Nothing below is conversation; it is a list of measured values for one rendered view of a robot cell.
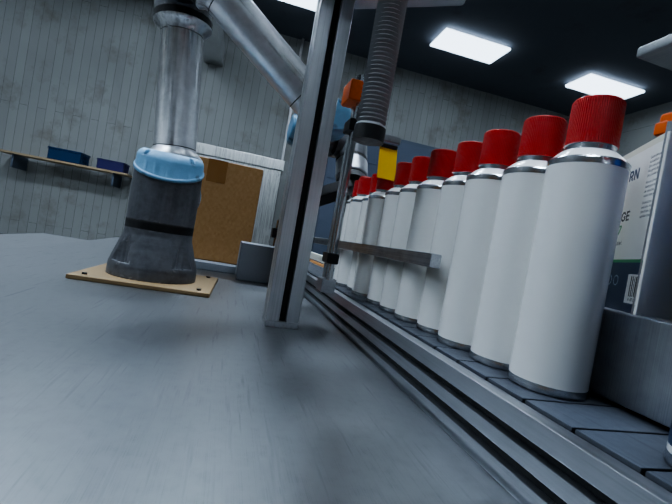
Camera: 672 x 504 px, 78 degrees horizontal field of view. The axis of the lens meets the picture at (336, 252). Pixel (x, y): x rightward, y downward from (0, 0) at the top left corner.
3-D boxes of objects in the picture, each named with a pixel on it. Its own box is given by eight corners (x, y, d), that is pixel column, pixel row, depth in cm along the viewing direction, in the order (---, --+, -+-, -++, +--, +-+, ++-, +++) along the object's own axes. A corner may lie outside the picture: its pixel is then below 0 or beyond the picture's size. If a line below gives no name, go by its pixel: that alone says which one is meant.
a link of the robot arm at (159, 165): (118, 216, 68) (131, 135, 67) (131, 217, 81) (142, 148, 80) (194, 229, 72) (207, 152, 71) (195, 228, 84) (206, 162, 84)
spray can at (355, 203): (362, 290, 74) (383, 177, 74) (334, 285, 74) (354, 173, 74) (362, 288, 79) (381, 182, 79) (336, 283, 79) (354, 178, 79)
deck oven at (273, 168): (260, 280, 804) (279, 171, 800) (262, 289, 679) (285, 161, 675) (170, 266, 767) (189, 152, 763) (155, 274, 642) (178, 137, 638)
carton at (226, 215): (247, 266, 113) (263, 169, 113) (154, 252, 107) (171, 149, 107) (244, 258, 143) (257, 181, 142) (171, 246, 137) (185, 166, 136)
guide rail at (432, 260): (438, 268, 41) (440, 254, 41) (427, 266, 40) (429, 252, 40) (288, 237, 144) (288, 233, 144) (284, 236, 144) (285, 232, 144)
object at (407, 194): (424, 318, 53) (453, 160, 52) (387, 313, 51) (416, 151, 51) (407, 310, 58) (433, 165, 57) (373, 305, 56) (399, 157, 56)
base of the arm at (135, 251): (194, 288, 71) (204, 231, 71) (96, 275, 66) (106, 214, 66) (195, 276, 85) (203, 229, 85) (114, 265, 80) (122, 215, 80)
